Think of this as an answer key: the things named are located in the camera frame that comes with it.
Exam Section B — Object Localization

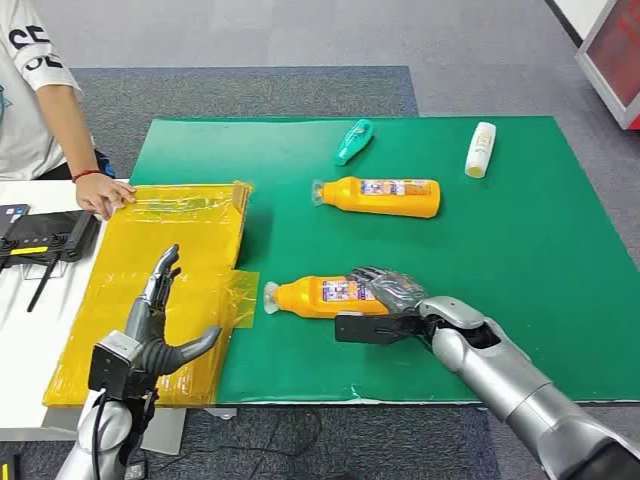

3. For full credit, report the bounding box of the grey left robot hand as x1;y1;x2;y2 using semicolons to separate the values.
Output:
124;243;223;399

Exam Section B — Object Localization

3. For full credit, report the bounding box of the black device with antenna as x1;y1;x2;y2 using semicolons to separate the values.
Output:
0;210;100;314

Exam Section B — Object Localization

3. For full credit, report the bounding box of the teal plastic bottle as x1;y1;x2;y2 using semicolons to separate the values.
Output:
334;119;375;167

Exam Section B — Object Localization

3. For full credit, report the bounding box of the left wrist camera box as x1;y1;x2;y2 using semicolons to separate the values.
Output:
88;331;151;402

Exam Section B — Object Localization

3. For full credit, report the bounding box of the red and white cabinet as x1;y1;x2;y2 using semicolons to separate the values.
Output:
574;0;640;131

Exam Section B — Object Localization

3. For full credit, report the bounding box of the black floor cable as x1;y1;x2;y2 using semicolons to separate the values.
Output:
149;410;324;480

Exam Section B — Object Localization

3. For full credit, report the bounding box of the person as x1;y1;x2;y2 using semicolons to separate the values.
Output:
0;0;137;222

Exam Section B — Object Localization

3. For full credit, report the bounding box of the blue black chair part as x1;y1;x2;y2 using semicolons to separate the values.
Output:
94;150;116;179

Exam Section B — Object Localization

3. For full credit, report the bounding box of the green table mat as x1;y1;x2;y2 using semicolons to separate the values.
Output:
128;116;640;407

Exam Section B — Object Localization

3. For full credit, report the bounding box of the person's hand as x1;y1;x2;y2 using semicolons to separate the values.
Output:
75;173;137;222

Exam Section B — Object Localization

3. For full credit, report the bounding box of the dark grey floor rug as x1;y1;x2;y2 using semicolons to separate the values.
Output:
0;64;501;480

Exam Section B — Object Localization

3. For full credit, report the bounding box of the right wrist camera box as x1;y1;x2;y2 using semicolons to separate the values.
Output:
334;312;427;346

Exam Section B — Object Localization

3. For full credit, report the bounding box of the white plastic bottle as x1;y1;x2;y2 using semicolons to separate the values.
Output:
464;121;497;179

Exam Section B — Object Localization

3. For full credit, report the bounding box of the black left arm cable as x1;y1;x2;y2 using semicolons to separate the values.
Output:
91;390;109;480

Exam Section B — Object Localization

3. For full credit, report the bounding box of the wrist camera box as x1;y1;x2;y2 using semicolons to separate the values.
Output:
334;312;427;346
88;331;151;402

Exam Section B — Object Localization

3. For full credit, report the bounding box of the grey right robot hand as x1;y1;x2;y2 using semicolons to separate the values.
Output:
346;266;432;318

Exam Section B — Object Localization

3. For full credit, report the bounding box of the orange bottle with clear cap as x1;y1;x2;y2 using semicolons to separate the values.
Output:
263;274;391;320
312;176;442;220

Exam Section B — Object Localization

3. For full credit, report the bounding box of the yellow plastic-wrapped board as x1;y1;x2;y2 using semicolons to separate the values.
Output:
42;180;260;409

